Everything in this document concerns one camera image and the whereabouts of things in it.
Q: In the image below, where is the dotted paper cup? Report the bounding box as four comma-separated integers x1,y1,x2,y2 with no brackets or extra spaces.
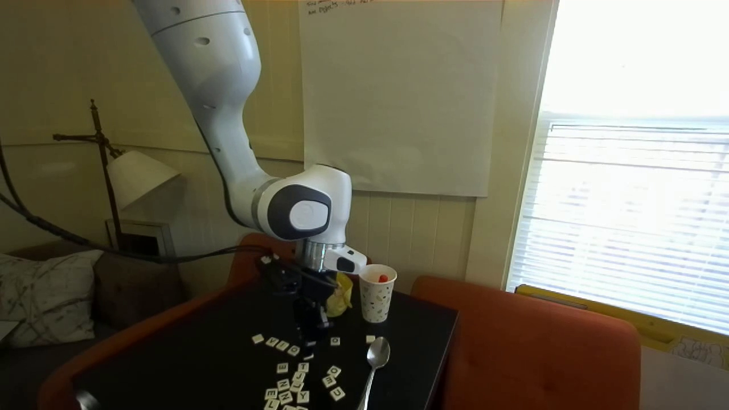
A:
359,262,402,325

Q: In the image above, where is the orange fabric armchair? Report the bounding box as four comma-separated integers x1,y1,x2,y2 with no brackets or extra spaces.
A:
409,274,646,410

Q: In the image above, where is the small white frame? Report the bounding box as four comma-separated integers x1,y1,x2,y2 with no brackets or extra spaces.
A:
102,217,178,269

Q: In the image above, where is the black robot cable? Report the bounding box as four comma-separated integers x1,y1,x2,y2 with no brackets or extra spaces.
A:
0,143,259,265

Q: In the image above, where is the white window blind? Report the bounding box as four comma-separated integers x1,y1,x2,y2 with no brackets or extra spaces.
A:
506,112,729,336

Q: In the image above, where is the brown cushion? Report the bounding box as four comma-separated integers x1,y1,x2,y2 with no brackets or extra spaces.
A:
91,250,192,331

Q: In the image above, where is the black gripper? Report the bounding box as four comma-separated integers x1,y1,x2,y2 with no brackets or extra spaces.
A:
292,262,343,332

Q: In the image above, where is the small silver metal object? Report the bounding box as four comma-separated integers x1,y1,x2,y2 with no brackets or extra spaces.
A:
74,386,102,410

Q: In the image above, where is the lamp with white shade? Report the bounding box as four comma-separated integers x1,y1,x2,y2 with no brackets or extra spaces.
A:
50,97,186,252

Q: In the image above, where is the black square side table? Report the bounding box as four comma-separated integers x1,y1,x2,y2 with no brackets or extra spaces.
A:
72,282,461,410

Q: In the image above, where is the orange fabric sofa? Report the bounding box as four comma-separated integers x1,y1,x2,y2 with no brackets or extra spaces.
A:
34,233,302,410

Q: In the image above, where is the metal spoon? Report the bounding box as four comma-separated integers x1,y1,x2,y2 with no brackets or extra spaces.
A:
354,334,394,410

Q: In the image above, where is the yellow wooden ledge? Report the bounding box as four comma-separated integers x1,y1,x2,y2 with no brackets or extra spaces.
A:
513,282,729,360

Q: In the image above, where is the white patterned pillow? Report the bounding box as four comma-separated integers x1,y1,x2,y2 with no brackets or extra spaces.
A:
0,247,107,351

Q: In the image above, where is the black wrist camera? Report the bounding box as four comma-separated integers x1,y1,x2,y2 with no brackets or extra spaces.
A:
259,254,305,292

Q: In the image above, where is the large white paper sheet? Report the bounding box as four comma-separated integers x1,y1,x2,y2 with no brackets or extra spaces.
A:
296,0,508,200

